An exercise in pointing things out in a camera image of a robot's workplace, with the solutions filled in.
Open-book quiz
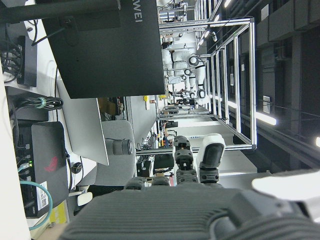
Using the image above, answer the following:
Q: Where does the black Huawei monitor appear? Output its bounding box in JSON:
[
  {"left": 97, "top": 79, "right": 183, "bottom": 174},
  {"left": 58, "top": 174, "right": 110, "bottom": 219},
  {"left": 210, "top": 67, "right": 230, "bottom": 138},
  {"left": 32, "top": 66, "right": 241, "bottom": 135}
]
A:
[{"left": 41, "top": 0, "right": 166, "bottom": 100}]

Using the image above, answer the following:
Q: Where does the yellow sticker sheet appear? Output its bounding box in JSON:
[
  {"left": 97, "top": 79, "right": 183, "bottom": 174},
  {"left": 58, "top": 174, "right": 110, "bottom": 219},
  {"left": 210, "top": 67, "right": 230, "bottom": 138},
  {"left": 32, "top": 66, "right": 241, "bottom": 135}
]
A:
[{"left": 49, "top": 201, "right": 68, "bottom": 224}]

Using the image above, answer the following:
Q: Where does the black ROG mini computer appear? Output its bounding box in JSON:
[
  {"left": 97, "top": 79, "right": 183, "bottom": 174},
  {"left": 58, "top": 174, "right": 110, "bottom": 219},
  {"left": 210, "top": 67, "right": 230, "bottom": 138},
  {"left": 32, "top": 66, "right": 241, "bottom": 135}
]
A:
[{"left": 15, "top": 120, "right": 70, "bottom": 220}]

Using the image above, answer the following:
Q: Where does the white humanoid robot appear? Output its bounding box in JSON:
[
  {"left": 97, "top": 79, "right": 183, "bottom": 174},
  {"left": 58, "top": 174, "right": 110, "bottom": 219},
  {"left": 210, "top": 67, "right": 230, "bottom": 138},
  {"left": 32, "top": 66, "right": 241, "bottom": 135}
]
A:
[{"left": 161, "top": 48, "right": 208, "bottom": 100}]

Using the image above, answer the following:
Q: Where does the teal network cable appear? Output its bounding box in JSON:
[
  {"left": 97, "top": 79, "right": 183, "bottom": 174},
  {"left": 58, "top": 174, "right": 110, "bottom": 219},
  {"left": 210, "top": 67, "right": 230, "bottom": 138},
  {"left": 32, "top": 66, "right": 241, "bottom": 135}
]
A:
[{"left": 17, "top": 163, "right": 54, "bottom": 232}]

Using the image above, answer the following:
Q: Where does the white ceiling light bar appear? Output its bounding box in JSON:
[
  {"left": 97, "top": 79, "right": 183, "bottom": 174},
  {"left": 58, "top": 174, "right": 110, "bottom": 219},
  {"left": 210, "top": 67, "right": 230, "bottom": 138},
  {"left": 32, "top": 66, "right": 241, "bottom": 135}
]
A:
[{"left": 254, "top": 111, "right": 278, "bottom": 126}]

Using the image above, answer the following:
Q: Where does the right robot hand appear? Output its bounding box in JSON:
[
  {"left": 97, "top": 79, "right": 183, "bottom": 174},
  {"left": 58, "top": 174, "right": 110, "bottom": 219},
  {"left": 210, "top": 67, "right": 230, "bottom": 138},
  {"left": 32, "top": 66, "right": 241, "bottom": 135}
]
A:
[{"left": 59, "top": 133, "right": 320, "bottom": 240}]

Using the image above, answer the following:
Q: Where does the silver flat panel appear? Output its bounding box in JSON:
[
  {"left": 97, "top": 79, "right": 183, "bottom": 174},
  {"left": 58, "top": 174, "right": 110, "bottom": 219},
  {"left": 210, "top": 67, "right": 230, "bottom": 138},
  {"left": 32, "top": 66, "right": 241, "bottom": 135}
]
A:
[{"left": 56, "top": 74, "right": 110, "bottom": 167}]

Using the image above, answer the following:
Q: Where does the black docking box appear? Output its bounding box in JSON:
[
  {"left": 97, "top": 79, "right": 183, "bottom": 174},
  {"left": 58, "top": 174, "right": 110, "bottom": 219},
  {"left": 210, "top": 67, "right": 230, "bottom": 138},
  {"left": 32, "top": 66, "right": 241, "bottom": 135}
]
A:
[{"left": 16, "top": 35, "right": 38, "bottom": 88}]

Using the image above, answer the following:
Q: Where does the aluminium profile frame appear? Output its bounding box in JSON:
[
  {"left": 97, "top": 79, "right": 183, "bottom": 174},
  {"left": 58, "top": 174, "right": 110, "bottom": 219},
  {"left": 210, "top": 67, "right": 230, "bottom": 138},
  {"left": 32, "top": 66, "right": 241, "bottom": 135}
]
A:
[{"left": 136, "top": 16, "right": 258, "bottom": 156}]

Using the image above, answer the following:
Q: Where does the grey office chair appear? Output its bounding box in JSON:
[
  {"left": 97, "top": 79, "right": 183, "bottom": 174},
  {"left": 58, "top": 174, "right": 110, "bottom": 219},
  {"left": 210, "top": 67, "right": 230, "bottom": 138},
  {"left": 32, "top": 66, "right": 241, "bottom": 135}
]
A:
[{"left": 76, "top": 120, "right": 136, "bottom": 207}]

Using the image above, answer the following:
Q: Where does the coiled black cable bundle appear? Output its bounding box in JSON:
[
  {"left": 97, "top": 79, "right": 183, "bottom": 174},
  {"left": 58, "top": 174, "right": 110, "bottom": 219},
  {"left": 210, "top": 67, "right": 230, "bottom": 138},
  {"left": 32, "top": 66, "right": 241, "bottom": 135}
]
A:
[{"left": 17, "top": 96, "right": 65, "bottom": 110}]

